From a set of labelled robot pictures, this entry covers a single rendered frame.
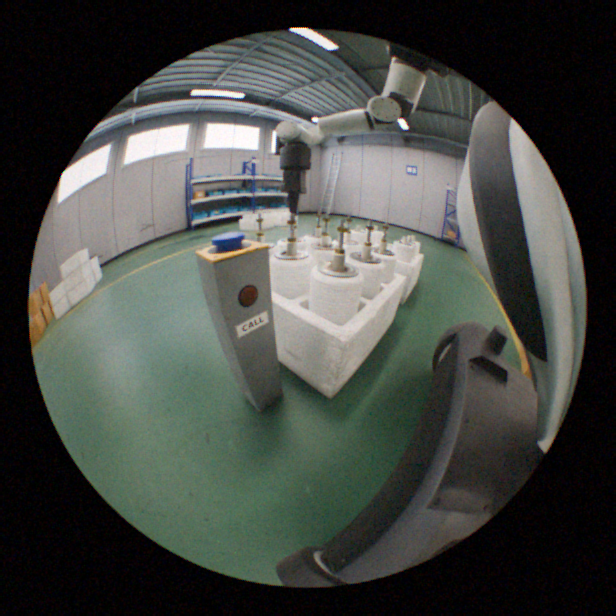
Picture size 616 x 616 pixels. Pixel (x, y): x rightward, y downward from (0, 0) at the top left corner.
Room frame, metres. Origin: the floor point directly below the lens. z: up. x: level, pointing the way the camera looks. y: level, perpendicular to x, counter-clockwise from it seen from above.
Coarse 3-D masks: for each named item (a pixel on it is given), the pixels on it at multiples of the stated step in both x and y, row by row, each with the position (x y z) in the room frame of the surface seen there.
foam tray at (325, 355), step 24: (384, 288) 0.38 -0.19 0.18; (288, 312) 0.26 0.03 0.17; (312, 312) 0.26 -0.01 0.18; (360, 312) 0.27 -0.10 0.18; (384, 312) 0.33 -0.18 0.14; (288, 336) 0.27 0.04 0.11; (312, 336) 0.23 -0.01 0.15; (336, 336) 0.20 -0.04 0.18; (360, 336) 0.23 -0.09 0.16; (288, 360) 0.27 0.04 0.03; (312, 360) 0.22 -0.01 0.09; (336, 360) 0.19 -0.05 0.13; (360, 360) 0.27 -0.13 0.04; (312, 384) 0.22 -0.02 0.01; (336, 384) 0.19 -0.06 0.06
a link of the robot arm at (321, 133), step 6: (318, 120) 0.48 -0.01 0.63; (324, 120) 0.47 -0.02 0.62; (318, 126) 0.54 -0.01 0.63; (324, 126) 0.47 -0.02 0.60; (312, 132) 0.56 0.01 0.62; (318, 132) 0.54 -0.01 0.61; (324, 132) 0.49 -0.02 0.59; (330, 132) 0.49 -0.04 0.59; (312, 138) 0.56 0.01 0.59; (318, 138) 0.55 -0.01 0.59; (324, 138) 0.52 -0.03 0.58; (330, 138) 0.53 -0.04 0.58; (312, 144) 0.56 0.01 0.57
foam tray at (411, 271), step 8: (392, 248) 0.91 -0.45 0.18; (416, 256) 0.81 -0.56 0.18; (400, 264) 0.64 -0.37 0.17; (408, 264) 0.63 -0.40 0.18; (416, 264) 0.66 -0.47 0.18; (400, 272) 0.64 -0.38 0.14; (408, 272) 0.62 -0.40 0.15; (416, 272) 0.74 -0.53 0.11; (408, 280) 0.61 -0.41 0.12; (416, 280) 0.85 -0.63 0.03; (408, 288) 0.62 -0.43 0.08
